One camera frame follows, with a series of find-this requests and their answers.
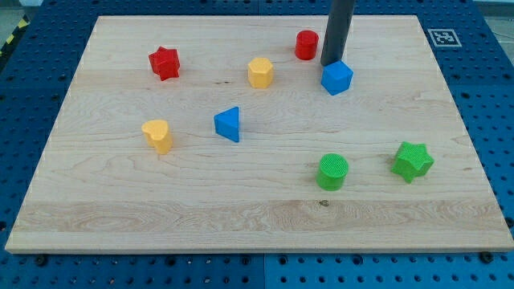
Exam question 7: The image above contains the blue cube block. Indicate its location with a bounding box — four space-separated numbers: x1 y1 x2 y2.
320 60 353 96

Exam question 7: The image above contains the blue triangle block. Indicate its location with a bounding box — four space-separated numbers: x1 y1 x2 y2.
214 107 239 143

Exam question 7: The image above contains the light wooden board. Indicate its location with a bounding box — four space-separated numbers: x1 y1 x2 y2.
6 15 513 254

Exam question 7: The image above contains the yellow hexagon block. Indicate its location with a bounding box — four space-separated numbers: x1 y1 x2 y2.
247 58 274 88

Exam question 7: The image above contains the green cylinder block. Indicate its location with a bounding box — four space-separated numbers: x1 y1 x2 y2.
316 153 349 191

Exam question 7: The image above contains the yellow heart block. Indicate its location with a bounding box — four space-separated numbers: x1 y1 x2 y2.
141 120 173 155

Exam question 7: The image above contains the red cylinder block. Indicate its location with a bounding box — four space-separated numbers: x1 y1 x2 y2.
295 30 319 60

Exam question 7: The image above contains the red star block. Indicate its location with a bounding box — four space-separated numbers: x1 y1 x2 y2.
149 47 180 81

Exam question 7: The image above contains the green star block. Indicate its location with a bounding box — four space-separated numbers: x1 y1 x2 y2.
390 141 434 184

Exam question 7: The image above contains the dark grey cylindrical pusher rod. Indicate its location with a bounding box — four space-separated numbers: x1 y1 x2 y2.
320 0 356 67

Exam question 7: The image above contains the white fiducial marker tag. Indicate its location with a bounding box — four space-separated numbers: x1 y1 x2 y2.
428 28 462 47

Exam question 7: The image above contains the yellow black hazard tape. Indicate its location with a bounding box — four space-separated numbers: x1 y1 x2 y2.
1 15 31 59

